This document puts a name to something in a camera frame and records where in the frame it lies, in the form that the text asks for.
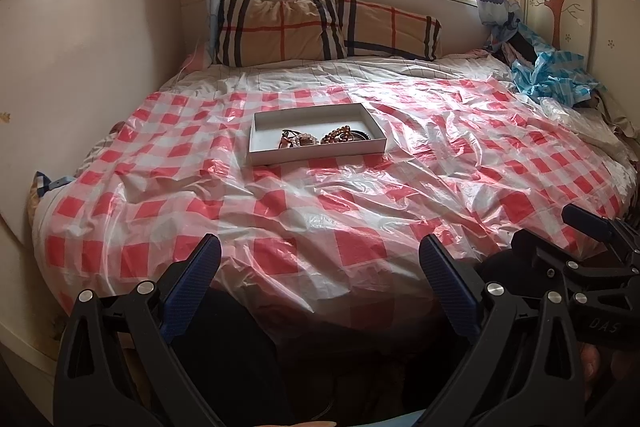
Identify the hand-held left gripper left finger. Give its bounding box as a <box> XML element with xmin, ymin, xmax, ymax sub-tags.
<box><xmin>52</xmin><ymin>233</ymin><xmax>222</xmax><ymax>427</ymax></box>

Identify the clear plastic bag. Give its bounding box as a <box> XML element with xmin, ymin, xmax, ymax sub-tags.
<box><xmin>540</xmin><ymin>97</ymin><xmax>592</xmax><ymax>128</ymax></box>

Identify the person's right hand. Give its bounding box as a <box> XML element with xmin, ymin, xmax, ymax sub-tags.
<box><xmin>580</xmin><ymin>344</ymin><xmax>621</xmax><ymax>390</ymax></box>

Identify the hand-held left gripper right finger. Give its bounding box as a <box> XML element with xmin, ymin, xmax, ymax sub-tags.
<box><xmin>419</xmin><ymin>234</ymin><xmax>586</xmax><ymax>427</ymax></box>

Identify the red checkered plastic sheet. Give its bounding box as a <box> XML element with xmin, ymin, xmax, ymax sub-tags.
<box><xmin>32</xmin><ymin>79</ymin><xmax>638</xmax><ymax>323</ymax></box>

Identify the large tan plaid pillow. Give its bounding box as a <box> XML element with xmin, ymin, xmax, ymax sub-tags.
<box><xmin>216</xmin><ymin>0</ymin><xmax>349</xmax><ymax>68</ymax></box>

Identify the amber bead bracelet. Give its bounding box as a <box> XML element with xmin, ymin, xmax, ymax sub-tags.
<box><xmin>320</xmin><ymin>126</ymin><xmax>353</xmax><ymax>145</ymax></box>

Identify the dark clothes pile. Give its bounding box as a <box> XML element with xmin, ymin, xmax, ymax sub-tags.
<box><xmin>487</xmin><ymin>24</ymin><xmax>540</xmax><ymax>64</ymax></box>

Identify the pink cloth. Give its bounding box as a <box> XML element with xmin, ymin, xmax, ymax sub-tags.
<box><xmin>182</xmin><ymin>49</ymin><xmax>212</xmax><ymax>68</ymax></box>

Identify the small tan plaid pillow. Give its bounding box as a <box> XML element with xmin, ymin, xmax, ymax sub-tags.
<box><xmin>330</xmin><ymin>0</ymin><xmax>443</xmax><ymax>60</ymax></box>

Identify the white cardboard box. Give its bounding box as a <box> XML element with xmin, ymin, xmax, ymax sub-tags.
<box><xmin>247</xmin><ymin>103</ymin><xmax>389</xmax><ymax>166</ymax></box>

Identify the blue patterned cushion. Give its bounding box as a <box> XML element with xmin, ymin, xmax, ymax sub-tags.
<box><xmin>32</xmin><ymin>171</ymin><xmax>76</xmax><ymax>202</ymax></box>

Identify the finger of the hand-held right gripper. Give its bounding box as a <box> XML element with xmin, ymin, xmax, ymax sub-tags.
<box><xmin>562</xmin><ymin>204</ymin><xmax>640</xmax><ymax>258</ymax></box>
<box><xmin>510</xmin><ymin>229</ymin><xmax>640</xmax><ymax>300</ymax></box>

